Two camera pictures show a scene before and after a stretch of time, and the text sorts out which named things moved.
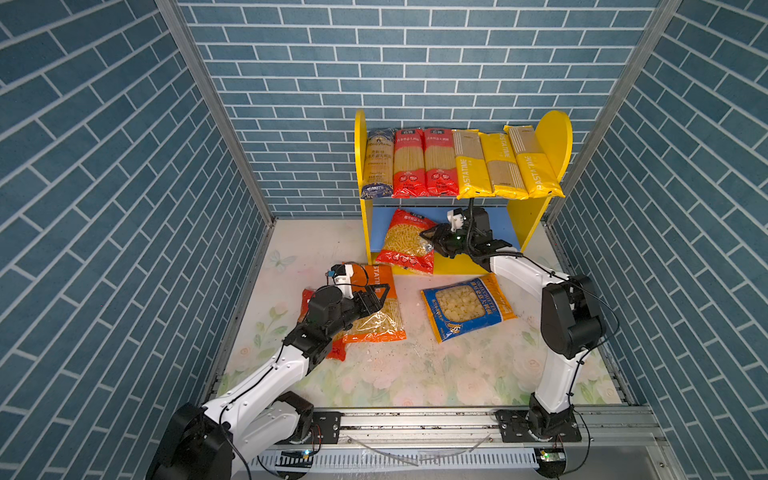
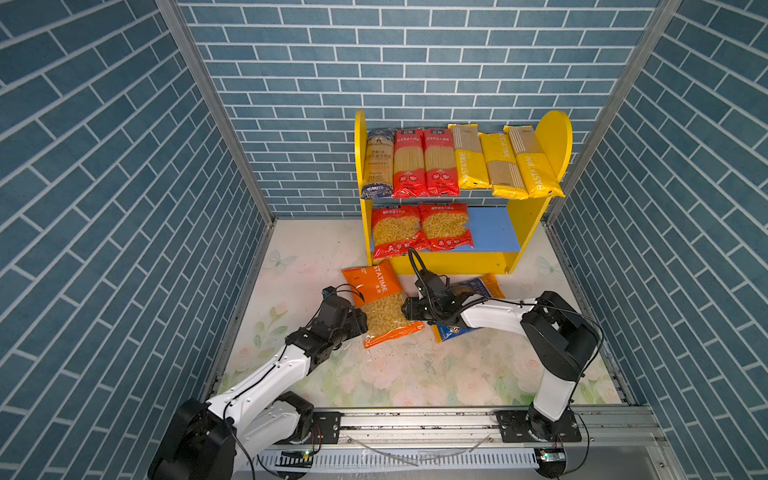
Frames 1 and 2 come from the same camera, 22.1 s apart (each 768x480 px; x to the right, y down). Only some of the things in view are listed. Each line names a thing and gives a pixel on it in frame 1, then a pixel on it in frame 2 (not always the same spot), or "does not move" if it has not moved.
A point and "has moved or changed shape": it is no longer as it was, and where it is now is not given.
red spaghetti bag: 440,177 does not move
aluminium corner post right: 659,21 does not move
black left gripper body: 360,310 -> 352,326
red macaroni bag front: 405,244 has moved or changed shape
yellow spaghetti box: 503,168 does not move
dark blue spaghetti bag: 378,177 does not move
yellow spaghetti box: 538,175 does not move
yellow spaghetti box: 473,172 has moved or changed shape
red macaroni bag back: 337,350 has moved or changed shape
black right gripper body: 451,243 -> 419,310
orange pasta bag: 385,324 has moved or changed shape
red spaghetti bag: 409,180 does not move
